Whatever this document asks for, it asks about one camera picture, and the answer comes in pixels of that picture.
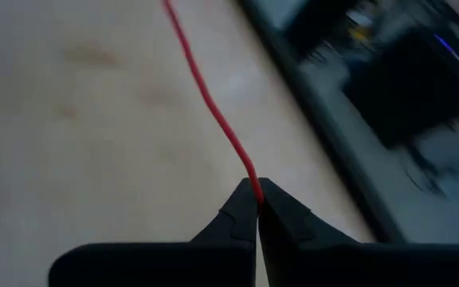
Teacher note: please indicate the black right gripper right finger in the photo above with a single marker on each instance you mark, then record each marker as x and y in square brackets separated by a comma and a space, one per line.
[353, 267]

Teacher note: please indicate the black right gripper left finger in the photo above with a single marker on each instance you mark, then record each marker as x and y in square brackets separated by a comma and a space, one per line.
[154, 267]

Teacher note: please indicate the black cabinet box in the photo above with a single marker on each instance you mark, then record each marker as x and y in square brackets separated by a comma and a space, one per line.
[409, 87]

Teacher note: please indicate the black tower fan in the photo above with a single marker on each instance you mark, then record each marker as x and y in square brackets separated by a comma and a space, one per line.
[317, 24]

